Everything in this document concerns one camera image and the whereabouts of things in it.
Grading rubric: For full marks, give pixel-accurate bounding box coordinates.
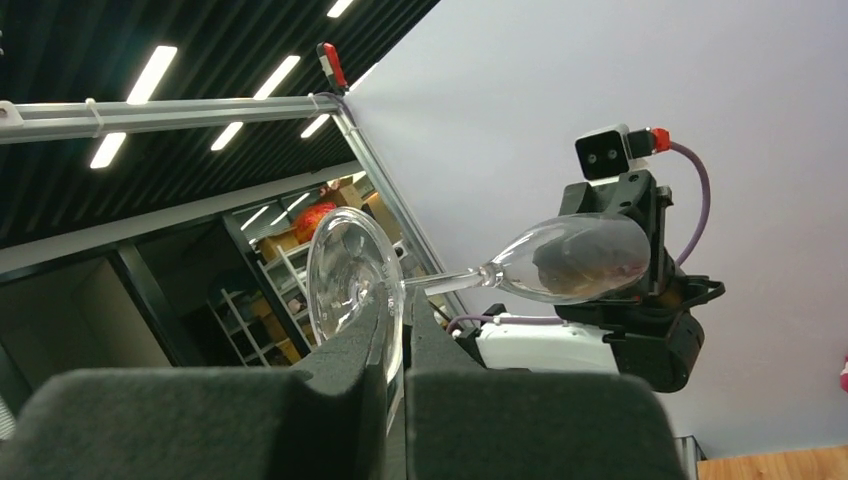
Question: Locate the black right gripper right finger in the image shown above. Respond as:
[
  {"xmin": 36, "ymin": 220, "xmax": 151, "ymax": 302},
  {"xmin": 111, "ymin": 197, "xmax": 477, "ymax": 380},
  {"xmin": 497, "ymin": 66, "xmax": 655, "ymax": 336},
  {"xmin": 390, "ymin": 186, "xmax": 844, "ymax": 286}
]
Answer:
[{"xmin": 404, "ymin": 291, "xmax": 685, "ymax": 479}]

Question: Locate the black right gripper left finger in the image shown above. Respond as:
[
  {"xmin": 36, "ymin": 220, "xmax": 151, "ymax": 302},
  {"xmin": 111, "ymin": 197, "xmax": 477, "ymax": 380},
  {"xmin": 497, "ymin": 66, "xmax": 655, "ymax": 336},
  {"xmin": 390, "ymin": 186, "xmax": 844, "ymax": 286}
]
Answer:
[{"xmin": 1, "ymin": 291, "xmax": 391, "ymax": 479}]

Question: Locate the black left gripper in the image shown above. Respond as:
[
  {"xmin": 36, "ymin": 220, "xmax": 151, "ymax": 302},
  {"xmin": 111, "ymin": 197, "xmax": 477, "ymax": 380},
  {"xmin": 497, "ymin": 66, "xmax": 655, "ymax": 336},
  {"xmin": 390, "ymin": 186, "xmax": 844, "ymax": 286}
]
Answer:
[{"xmin": 559, "ymin": 170, "xmax": 676, "ymax": 305}]

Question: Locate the clear wine glass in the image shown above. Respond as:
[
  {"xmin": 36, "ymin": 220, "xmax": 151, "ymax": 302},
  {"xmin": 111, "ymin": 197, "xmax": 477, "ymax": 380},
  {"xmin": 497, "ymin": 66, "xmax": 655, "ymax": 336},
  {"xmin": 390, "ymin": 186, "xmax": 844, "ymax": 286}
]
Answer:
[{"xmin": 307, "ymin": 207, "xmax": 650, "ymax": 375}]

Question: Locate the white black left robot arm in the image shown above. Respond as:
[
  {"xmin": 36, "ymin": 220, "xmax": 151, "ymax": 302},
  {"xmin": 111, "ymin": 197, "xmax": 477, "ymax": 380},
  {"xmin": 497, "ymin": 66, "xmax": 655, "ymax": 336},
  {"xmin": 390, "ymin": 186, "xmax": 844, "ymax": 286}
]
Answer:
[{"xmin": 446, "ymin": 170, "xmax": 726, "ymax": 393}]

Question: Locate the metal storage shelf with boxes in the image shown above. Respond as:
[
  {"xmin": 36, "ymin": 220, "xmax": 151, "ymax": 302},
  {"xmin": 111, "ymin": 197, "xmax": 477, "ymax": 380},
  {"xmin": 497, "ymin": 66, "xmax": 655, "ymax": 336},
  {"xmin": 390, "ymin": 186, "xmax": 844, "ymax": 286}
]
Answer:
[{"xmin": 207, "ymin": 182, "xmax": 406, "ymax": 367}]

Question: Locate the pink camouflage cloth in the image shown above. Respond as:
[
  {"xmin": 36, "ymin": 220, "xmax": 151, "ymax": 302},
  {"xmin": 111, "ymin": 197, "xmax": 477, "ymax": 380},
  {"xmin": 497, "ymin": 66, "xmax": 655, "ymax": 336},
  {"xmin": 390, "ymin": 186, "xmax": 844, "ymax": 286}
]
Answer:
[{"xmin": 839, "ymin": 357, "xmax": 848, "ymax": 392}]

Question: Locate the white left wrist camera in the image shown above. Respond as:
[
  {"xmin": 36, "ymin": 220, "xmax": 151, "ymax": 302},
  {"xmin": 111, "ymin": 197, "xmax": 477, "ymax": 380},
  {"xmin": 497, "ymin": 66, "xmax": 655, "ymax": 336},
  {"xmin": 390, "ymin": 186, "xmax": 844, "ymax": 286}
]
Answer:
[{"xmin": 574, "ymin": 124, "xmax": 671, "ymax": 181}]

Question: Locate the red black clamp on frame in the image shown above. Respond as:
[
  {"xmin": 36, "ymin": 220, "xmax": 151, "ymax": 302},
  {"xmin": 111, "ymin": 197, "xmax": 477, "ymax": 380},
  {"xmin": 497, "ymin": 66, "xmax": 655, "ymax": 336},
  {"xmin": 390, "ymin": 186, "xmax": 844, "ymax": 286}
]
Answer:
[{"xmin": 316, "ymin": 42, "xmax": 349, "ymax": 95}]

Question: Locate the aluminium enclosure frame post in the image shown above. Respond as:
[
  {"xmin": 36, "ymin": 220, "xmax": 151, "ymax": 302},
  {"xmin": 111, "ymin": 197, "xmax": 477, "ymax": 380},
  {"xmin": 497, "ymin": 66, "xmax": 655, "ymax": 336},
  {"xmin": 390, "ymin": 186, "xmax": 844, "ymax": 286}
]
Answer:
[{"xmin": 0, "ymin": 95, "xmax": 472, "ymax": 319}]

